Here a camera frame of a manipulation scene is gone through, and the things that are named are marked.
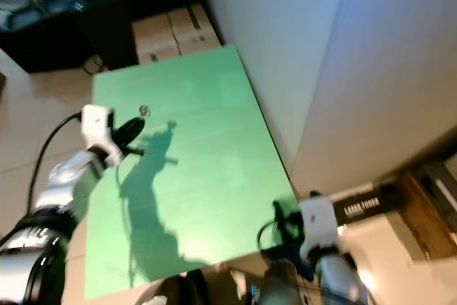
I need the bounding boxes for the black laser toner box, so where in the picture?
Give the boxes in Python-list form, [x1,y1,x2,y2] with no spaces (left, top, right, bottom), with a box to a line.
[336,187,405,224]

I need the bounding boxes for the black case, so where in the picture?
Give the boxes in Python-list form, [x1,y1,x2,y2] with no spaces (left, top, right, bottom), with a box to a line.
[0,12,94,74]

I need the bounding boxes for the dark robot left leg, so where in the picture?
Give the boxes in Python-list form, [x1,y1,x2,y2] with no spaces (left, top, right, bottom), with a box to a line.
[150,273,216,305]

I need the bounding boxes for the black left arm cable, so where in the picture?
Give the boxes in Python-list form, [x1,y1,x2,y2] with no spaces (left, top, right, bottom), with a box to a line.
[26,111,85,214]

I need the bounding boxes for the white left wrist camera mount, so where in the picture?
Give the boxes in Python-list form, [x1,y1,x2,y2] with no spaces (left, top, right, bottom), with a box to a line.
[80,104,114,157]

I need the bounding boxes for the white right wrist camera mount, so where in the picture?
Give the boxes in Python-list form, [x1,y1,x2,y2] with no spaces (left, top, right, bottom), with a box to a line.
[298,196,341,264]

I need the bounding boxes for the black floor cables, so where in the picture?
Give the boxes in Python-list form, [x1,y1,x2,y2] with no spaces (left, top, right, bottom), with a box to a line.
[82,55,109,78]

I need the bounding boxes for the black cabinet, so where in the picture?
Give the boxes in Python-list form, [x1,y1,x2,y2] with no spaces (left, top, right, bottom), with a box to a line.
[71,0,186,74]

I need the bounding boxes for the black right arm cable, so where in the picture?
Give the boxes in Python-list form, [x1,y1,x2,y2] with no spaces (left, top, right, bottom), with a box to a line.
[256,221,302,259]

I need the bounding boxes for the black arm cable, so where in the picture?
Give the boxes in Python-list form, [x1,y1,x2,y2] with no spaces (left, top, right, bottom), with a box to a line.
[26,111,85,214]
[256,221,302,259]

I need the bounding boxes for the flat grey carton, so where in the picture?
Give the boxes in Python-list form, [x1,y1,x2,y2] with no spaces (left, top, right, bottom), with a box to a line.
[418,159,457,203]

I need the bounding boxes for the brown cardboard box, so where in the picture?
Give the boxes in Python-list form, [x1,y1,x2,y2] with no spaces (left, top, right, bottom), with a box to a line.
[396,169,457,260]

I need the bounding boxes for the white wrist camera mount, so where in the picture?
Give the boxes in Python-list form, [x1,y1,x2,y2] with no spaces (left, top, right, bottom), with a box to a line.
[298,196,341,264]
[80,104,114,157]

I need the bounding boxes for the dark robot right leg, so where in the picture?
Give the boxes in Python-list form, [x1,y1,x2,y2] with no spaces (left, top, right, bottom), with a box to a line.
[257,262,303,305]

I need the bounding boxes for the dark robot leg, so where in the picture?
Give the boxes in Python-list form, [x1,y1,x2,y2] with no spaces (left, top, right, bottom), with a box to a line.
[150,273,216,305]
[257,262,303,305]

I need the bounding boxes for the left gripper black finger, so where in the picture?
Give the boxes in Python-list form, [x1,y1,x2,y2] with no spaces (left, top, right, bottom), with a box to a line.
[112,116,142,141]
[119,120,147,147]

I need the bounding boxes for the green board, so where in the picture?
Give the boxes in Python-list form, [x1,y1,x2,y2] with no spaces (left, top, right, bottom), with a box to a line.
[84,44,301,301]

